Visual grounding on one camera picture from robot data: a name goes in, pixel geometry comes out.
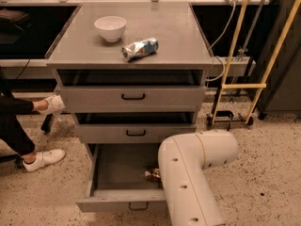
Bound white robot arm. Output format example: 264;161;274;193
158;130;238;226

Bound grey drawer cabinet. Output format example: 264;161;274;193
44;2;214;162

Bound grey middle drawer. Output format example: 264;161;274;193
74;112;197;144

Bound grey drawer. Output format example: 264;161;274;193
74;112;197;144
76;143;167;212
56;69;205;113

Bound crushed blue silver can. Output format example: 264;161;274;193
121;38;159;61

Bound grey top drawer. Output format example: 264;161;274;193
56;69;205;113

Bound grey bottom drawer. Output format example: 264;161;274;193
76;143;167;212

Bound white ceramic bowl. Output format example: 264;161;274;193
94;16;127;42

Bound white sneaker lower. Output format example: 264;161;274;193
23;149;66;172

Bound person's black trouser legs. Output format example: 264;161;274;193
0;95;35;156

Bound dark bag on shelf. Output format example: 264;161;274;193
0;8;30;32

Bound yellow hand truck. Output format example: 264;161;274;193
205;0;301;132

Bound white power cable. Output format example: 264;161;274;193
205;0;237;83

